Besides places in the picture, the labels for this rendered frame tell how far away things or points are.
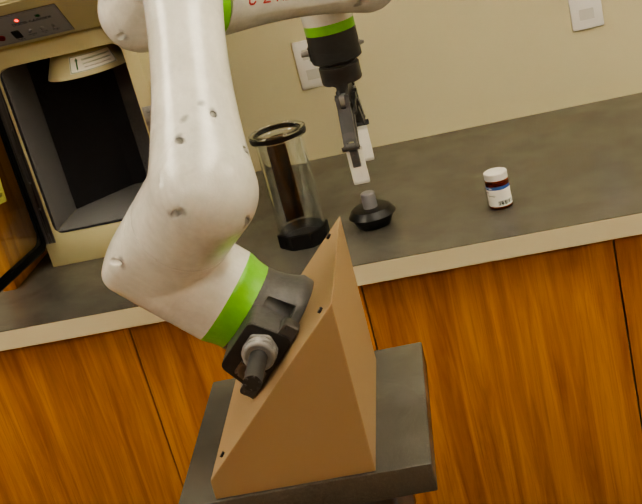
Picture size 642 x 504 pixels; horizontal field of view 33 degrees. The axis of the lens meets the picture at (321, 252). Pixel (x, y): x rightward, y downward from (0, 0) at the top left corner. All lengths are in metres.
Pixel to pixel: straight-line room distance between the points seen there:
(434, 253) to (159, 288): 0.70
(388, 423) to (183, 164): 0.45
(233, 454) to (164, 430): 0.85
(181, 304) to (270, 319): 0.11
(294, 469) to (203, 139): 0.41
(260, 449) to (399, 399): 0.23
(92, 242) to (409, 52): 0.84
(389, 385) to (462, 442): 0.63
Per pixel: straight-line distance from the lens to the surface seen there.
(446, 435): 2.11
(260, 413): 1.30
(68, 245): 2.34
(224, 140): 1.24
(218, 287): 1.34
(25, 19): 2.14
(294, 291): 1.36
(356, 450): 1.32
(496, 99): 2.57
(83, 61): 2.23
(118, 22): 1.58
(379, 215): 2.04
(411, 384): 1.49
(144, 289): 1.34
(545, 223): 1.92
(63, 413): 2.21
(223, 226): 1.22
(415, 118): 2.58
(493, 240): 1.89
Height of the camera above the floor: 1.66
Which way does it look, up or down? 21 degrees down
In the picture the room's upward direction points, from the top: 15 degrees counter-clockwise
